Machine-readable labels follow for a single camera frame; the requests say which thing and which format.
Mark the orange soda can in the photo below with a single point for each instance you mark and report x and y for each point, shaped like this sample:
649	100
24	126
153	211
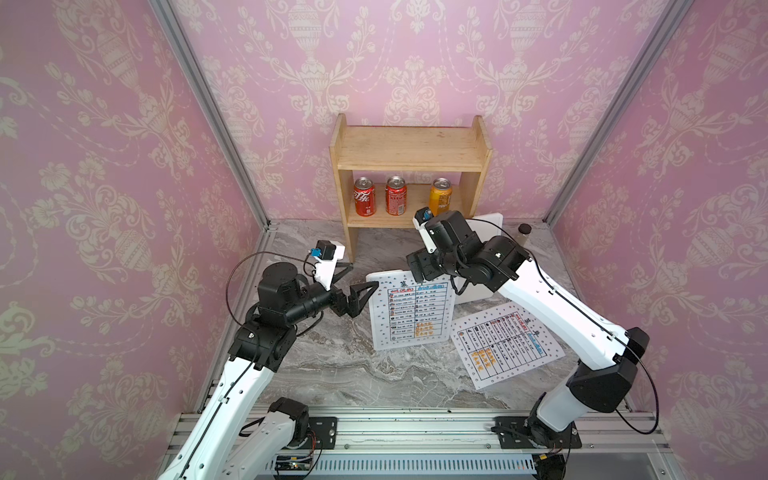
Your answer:
440	196

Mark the small dark-capped spice bottle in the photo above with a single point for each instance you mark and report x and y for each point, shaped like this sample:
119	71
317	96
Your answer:
523	233

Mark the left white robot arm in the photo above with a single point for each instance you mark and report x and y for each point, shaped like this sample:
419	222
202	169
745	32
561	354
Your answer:
285	299

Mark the small green circuit board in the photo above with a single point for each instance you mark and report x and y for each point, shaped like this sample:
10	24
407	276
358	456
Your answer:
293	464

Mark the red cola can middle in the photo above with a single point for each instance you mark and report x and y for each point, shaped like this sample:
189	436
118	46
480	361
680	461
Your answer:
396	196

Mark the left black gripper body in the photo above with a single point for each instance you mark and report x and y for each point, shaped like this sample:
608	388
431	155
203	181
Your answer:
337	303

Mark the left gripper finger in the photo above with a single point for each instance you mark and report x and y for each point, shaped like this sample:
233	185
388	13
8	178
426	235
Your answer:
341	270
359	296

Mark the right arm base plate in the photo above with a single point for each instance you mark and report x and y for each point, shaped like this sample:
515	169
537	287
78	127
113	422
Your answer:
518	432

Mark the paper menu sheet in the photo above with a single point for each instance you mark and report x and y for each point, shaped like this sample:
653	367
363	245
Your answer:
417	314
500	343

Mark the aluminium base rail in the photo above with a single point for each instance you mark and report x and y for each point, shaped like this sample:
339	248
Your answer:
444	442

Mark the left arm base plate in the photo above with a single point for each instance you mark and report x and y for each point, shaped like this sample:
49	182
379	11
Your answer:
314	433

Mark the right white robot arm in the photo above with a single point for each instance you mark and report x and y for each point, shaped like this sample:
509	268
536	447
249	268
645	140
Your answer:
609	356

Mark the red cola can left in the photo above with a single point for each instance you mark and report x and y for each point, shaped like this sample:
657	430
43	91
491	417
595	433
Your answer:
364	197

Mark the red cola can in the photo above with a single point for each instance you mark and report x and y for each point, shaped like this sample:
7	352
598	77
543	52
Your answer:
364	197
396	196

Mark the wooden two-tier shelf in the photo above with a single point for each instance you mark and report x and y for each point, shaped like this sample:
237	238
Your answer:
436	150

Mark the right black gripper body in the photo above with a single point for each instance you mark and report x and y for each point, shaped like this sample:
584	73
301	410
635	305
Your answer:
434	266

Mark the white rack board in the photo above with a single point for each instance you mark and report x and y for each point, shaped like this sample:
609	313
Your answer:
486	226
389	279

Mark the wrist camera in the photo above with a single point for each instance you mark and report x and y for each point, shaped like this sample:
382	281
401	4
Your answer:
420	220
327	255

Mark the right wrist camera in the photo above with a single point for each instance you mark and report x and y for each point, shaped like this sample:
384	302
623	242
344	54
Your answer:
420	220

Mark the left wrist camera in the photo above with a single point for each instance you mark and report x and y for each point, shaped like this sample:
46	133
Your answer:
327	255

